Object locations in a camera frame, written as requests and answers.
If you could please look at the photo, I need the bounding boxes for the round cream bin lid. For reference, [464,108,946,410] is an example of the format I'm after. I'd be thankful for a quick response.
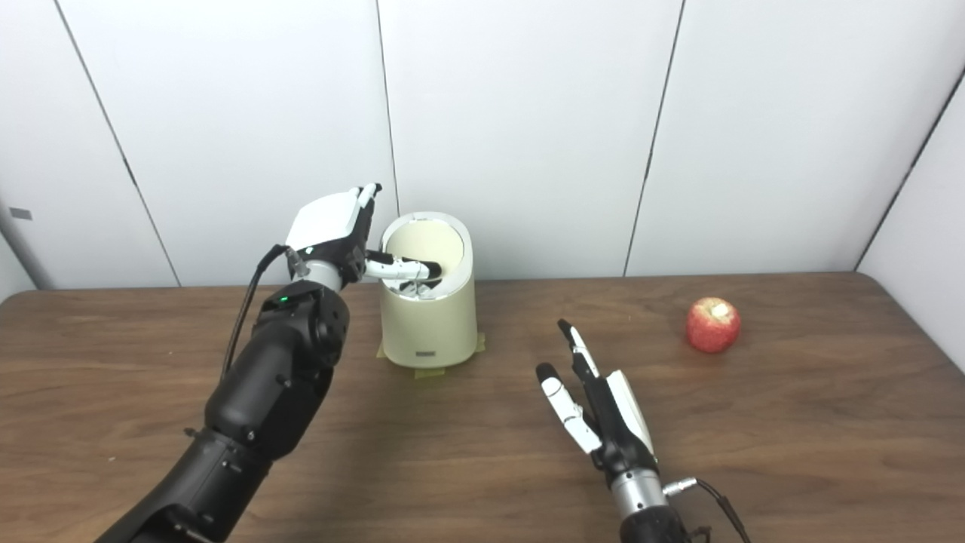
[386,219,465,284]

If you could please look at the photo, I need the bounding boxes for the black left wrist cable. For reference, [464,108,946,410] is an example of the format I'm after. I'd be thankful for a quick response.
[221,244,310,378]

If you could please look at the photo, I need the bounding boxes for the cream-colored bin body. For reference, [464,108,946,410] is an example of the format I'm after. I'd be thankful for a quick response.
[378,212,479,369]

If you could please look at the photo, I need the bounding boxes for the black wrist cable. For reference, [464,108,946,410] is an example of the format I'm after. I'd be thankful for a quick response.
[662,477,752,543]
[221,244,310,378]

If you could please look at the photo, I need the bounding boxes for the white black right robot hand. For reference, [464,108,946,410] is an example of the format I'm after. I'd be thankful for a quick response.
[536,319,659,477]

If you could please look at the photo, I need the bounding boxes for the red apple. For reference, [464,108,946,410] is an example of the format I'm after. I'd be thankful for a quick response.
[685,297,742,354]

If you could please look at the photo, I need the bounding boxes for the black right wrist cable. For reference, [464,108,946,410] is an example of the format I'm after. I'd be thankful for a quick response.
[662,477,752,543]

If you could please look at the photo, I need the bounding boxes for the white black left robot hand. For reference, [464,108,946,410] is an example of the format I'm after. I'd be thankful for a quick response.
[285,183,444,296]

